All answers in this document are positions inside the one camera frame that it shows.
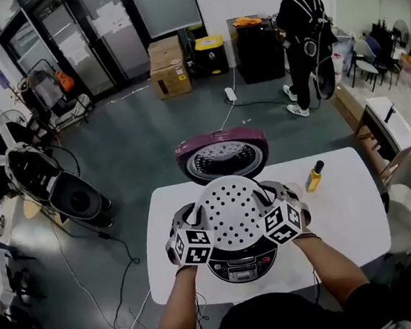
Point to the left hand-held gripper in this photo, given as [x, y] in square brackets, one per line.
[195, 248]

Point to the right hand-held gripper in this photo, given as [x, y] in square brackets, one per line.
[283, 225]

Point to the white perforated steamer tray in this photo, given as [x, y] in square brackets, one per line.
[228, 208]

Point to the person's left forearm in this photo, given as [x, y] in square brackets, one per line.
[176, 307]

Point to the person's right forearm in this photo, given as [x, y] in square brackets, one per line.
[331, 267]

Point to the small white bowl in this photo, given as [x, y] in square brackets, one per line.
[294, 189]

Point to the yellow oil bottle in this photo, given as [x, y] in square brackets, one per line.
[315, 180]

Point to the white table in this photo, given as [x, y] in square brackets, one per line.
[341, 219]

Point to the purple rice cooker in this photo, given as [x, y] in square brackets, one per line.
[221, 137]

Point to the black oval hanging device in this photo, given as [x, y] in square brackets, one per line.
[75, 198]
[324, 80]

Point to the person's black clothing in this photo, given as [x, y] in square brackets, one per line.
[278, 319]

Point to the beige chair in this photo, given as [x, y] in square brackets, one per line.
[404, 199]

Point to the labelled cardboard box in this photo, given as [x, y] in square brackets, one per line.
[170, 82]

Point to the white-top wooden bench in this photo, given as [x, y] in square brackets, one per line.
[393, 124]

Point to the black tap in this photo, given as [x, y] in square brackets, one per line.
[389, 113]

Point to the black cabinet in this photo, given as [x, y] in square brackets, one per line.
[258, 54]

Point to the white jug red label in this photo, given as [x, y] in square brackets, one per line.
[338, 64]

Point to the yellow-lid black bin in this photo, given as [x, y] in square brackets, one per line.
[211, 56]

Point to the plain cardboard box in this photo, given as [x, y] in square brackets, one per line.
[166, 53]

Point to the grey chair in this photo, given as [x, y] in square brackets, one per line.
[361, 51]

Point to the orange cloth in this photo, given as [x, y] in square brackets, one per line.
[246, 21]

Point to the blue chair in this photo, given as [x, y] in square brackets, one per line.
[373, 44]

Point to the orange bag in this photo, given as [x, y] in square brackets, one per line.
[64, 81]

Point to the metal clothes rack cart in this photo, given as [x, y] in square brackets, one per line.
[44, 90]

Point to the glass entrance doors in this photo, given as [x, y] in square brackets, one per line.
[71, 46]

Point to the black floor fan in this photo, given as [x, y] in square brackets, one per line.
[400, 31]

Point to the frosted window panel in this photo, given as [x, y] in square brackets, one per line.
[165, 5]

